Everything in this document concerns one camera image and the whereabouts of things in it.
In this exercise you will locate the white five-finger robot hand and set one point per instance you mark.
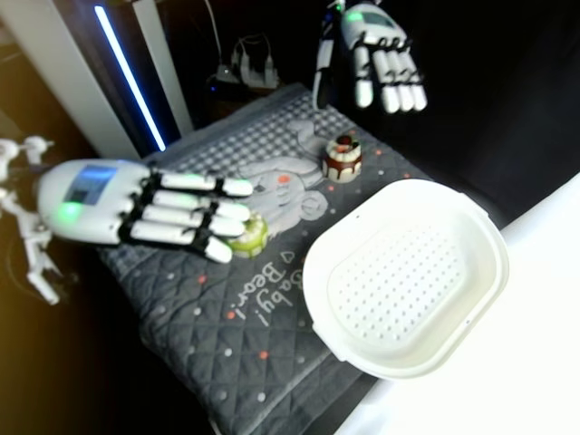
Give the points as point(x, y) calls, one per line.
point(90, 204)
point(374, 27)

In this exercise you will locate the white charger plug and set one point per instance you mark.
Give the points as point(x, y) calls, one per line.
point(254, 61)

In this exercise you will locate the blue light strip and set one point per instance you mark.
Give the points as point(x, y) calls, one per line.
point(129, 77)

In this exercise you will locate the wide white frame post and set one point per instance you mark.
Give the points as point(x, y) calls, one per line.
point(59, 68)

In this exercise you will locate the grey quilt with bear print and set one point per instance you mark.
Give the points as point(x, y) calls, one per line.
point(204, 317)

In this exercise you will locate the green toy cake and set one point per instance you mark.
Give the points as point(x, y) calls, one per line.
point(254, 240)

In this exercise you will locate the chocolate toy cake with cherry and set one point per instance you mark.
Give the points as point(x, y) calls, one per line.
point(342, 163)

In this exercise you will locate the white power strip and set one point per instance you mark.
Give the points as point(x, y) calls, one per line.
point(231, 74)

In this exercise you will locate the white perforated plastic basket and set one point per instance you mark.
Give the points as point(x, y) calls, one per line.
point(399, 290)

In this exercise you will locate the narrow white frame post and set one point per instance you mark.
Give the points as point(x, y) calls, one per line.
point(158, 59)

